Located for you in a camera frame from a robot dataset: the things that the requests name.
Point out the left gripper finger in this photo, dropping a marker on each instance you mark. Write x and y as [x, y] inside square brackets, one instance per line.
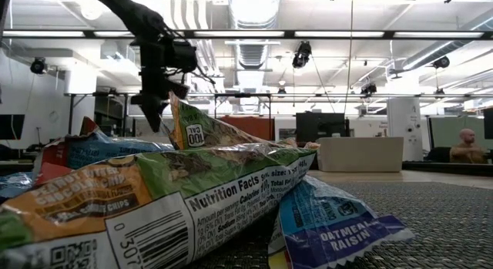
[148, 113]
[159, 111]

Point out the green orange peanut butter bar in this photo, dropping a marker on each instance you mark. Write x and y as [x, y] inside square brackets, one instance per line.
[215, 134]
[115, 196]

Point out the red and blue granola bar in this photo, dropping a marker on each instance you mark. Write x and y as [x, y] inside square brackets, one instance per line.
[104, 151]

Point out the black ceiling spotlight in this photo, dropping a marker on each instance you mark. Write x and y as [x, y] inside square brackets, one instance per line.
[368, 89]
[441, 62]
[38, 65]
[302, 55]

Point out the black computer monitor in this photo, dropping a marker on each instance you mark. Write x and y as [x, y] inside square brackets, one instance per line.
[489, 124]
[11, 126]
[321, 126]

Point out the black beam with light strips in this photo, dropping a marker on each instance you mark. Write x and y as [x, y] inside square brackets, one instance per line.
[339, 34]

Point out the blue oatmeal raisin bar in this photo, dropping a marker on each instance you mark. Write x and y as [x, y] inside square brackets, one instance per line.
[327, 222]

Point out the white round pillar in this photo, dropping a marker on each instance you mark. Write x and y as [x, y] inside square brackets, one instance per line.
[404, 122]

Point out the person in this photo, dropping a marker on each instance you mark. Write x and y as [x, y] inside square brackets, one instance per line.
[468, 149]

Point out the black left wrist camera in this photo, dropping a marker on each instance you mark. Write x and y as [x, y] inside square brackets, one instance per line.
[184, 57]

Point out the black pipe frame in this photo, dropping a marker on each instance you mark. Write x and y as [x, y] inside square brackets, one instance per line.
[242, 95]

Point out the orange partition wall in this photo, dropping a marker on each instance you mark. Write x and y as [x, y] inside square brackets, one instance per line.
[250, 126]

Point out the silver ceiling air duct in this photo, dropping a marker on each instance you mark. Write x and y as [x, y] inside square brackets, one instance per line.
[252, 53]

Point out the green partition wall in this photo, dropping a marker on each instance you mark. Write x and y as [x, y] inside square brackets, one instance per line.
[443, 132]

